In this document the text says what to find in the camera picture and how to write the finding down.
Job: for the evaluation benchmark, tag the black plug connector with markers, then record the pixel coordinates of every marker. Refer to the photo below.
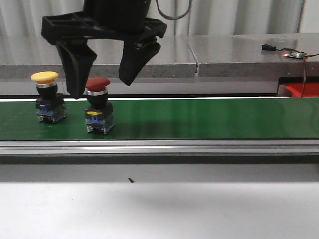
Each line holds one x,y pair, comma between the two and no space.
268,47

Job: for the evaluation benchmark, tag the push button lying sideways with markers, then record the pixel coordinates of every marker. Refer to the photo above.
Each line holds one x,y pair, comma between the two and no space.
99,114

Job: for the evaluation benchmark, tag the white pleated curtain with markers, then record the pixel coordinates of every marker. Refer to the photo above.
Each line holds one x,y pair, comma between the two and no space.
202,17

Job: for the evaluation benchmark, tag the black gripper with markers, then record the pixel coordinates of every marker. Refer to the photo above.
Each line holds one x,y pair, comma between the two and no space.
103,19

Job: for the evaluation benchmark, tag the small green circuit board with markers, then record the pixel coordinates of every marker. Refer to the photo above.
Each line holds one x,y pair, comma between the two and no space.
294,54

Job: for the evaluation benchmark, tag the green conveyor belt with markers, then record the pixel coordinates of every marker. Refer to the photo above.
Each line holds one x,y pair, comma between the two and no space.
242,118

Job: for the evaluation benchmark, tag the red plastic tray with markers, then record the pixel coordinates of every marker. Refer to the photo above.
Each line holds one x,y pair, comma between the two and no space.
305,90

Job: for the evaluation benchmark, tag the yellow mushroom push button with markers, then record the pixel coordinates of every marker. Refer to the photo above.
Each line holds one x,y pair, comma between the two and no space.
50,105

